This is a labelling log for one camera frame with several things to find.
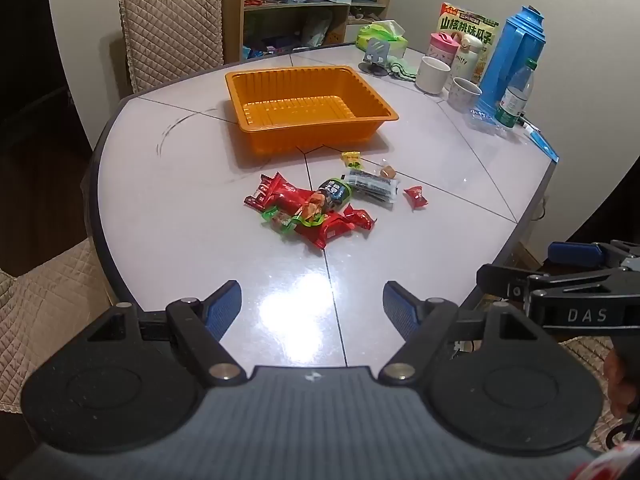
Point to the clear water bottle green label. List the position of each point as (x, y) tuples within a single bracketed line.
[(515, 100)]

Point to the white bottle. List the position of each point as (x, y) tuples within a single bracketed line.
[(470, 57)]

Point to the white bag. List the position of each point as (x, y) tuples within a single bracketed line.
[(316, 27)]

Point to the pink bottle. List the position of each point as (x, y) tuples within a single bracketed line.
[(440, 47)]

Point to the beige quilted chair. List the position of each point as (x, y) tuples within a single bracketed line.
[(45, 320), (170, 30), (585, 355)]

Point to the green tissue pack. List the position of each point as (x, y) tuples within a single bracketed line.
[(380, 32)]

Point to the wooden shelf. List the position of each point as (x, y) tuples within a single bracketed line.
[(235, 20)]

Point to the patterned white cup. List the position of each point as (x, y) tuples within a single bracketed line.
[(462, 95)]

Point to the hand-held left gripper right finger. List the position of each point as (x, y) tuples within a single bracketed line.
[(400, 310)]

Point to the dark nut snack packet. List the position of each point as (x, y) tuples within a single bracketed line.
[(332, 194)]

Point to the blue packets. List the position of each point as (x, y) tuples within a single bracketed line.
[(260, 51)]

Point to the yellow candy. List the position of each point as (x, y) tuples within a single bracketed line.
[(351, 159)]

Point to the large red snack packet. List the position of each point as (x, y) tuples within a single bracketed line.
[(287, 192)]

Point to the dark red candy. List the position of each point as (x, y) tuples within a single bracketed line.
[(254, 197)]

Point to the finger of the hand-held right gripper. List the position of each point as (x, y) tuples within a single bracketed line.
[(500, 280), (575, 254)]

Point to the red flat item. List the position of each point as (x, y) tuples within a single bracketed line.
[(254, 2)]

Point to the crumpled clear plastic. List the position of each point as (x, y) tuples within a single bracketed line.
[(482, 121)]

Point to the green snack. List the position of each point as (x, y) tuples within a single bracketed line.
[(280, 219)]

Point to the small red candy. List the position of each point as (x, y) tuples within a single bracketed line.
[(361, 216), (416, 196)]

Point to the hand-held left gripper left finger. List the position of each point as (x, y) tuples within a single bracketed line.
[(222, 310)]

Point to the grey black snack packet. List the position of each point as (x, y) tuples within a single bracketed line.
[(372, 186)]

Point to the red white clothing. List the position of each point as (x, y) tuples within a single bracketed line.
[(615, 462)]

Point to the grey phone stand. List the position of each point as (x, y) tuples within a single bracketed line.
[(375, 52)]

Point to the blue thermos jug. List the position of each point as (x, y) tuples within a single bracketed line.
[(510, 50)]

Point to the green cloth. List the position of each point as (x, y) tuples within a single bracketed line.
[(402, 71)]

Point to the person's right hand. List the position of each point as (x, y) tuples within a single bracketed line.
[(622, 377)]

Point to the yellow green seed bag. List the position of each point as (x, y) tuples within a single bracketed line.
[(465, 22)]

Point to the orange plastic tray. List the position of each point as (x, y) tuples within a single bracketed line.
[(300, 110)]

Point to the brown candy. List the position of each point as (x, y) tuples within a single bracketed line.
[(387, 172)]

